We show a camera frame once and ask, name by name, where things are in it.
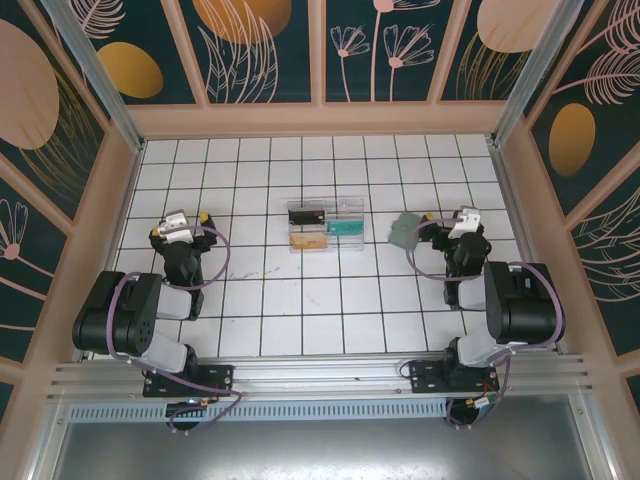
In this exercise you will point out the green leather card holder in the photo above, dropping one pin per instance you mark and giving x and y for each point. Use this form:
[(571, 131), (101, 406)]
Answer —
[(402, 231)]

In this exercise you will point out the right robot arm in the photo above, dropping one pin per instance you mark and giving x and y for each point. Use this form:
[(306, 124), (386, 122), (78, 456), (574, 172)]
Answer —
[(525, 305)]

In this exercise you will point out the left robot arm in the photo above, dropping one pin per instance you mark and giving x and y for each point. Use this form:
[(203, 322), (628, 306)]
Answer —
[(115, 320)]

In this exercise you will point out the teal credit card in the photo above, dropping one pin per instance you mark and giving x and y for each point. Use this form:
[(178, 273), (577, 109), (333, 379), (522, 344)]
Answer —
[(345, 228)]

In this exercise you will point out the clear acrylic card tray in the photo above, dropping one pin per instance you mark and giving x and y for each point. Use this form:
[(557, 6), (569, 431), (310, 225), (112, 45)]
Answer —
[(347, 242)]

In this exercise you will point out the black credit card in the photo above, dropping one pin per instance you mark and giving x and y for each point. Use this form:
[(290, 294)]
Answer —
[(307, 216)]

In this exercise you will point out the gold credit card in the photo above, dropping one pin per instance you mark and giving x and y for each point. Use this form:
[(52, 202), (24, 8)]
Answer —
[(309, 241)]

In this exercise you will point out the yellow power connector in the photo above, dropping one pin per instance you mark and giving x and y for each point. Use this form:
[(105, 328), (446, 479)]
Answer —
[(480, 401), (203, 401)]

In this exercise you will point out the brushed metal panel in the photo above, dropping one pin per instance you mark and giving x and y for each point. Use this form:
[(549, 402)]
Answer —
[(320, 450)]

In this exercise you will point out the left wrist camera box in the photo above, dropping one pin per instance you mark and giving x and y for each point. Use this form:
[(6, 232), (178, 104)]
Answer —
[(175, 227)]

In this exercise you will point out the aluminium side rail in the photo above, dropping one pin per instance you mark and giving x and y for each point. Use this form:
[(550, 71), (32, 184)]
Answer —
[(506, 200), (127, 200)]

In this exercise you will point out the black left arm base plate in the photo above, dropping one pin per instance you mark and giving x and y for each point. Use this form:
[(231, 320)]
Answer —
[(215, 377)]

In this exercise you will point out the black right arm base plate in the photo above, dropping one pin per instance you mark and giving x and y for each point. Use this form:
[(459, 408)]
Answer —
[(425, 375)]

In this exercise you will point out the aluminium frame post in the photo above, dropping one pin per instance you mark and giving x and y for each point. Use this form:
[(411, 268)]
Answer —
[(100, 85), (530, 70)]

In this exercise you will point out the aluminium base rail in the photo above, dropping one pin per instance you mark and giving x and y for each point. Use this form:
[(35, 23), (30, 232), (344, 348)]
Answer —
[(320, 375)]

